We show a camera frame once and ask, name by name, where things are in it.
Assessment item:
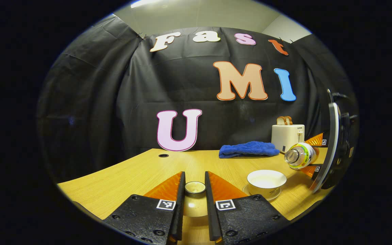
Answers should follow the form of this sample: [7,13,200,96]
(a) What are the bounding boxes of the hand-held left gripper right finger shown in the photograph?
[205,171,290,244]

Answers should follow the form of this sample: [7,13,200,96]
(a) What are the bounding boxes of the cream ceramic saucer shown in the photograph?
[243,184,282,201]

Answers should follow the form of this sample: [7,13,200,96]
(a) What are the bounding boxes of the black backdrop cloth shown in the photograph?
[38,15,356,184]

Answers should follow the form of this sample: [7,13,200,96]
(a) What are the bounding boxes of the cream teacup lid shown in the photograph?
[182,181,211,218]

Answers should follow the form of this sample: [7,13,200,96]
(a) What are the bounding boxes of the blue towel cloth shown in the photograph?
[218,141,280,159]

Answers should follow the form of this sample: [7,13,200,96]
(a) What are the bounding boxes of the cream toaster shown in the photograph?
[271,124,305,153]

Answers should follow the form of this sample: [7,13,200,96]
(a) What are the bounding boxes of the clear water bottle orange label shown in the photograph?
[284,142,320,170]

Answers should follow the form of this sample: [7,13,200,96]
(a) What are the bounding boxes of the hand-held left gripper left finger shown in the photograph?
[102,171,186,245]

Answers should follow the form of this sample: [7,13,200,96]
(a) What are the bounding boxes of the cream ceramic teacup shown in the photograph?
[247,170,287,198]

